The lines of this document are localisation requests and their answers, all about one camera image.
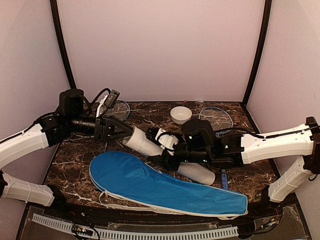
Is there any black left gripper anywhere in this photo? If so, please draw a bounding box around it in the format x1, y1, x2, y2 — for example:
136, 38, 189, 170
68, 113, 134, 144

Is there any white shuttlecock tube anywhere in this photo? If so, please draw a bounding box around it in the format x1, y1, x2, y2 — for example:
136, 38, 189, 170
122, 126, 216, 186

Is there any blue racket bag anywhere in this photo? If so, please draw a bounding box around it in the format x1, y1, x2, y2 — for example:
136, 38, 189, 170
89, 151, 248, 218

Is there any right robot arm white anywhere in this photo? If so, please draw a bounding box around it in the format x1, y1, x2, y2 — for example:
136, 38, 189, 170
145, 117, 320, 217

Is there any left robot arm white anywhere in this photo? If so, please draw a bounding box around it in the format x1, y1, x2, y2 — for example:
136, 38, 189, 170
0, 89, 134, 218

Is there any left blue badminton racket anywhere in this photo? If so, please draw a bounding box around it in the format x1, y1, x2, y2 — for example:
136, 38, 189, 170
103, 100, 131, 151

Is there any blue badminton racket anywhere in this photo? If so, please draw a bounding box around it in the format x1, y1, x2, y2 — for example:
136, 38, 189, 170
198, 107, 234, 186
103, 100, 131, 151

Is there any right blue badminton racket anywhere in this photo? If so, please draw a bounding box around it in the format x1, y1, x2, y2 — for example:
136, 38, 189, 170
198, 107, 234, 186

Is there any white ceramic bowl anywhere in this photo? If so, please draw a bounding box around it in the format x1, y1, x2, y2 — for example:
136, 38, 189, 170
170, 106, 193, 125

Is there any small circuit board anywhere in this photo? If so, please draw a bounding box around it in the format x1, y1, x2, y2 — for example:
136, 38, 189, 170
71, 224, 94, 237

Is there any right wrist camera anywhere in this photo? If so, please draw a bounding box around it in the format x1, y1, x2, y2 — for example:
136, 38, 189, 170
145, 127, 180, 156

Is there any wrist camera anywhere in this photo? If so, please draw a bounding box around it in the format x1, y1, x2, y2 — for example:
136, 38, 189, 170
145, 127, 180, 156
96, 89, 120, 118

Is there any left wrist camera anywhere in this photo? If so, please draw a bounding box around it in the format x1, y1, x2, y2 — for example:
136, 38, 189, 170
96, 89, 120, 118

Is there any white cable duct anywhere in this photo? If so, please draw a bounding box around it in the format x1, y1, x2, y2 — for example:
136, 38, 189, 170
31, 212, 240, 240

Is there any black vertical frame post left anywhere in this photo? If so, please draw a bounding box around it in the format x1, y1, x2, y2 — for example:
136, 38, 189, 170
49, 0, 77, 90

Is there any black vertical frame post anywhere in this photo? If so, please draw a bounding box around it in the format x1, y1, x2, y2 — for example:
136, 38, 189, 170
241, 0, 272, 108
49, 0, 77, 90

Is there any black vertical frame post right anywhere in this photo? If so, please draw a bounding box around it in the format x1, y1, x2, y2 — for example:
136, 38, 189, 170
241, 0, 272, 108

